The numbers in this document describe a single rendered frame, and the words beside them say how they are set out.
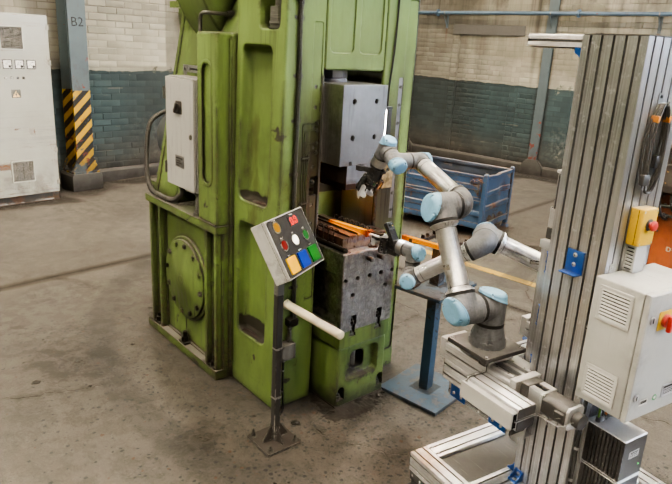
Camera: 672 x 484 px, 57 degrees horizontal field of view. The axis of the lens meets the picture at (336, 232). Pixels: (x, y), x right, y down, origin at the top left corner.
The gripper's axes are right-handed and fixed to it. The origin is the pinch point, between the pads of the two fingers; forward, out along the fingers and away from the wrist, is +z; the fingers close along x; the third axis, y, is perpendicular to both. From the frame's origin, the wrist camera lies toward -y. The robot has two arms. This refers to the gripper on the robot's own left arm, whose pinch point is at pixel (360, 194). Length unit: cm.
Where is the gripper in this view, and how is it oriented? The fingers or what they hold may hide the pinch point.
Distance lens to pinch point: 304.5
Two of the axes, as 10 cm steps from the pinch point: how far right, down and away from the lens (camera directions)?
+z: -3.3, 7.3, 5.9
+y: 5.5, 6.6, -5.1
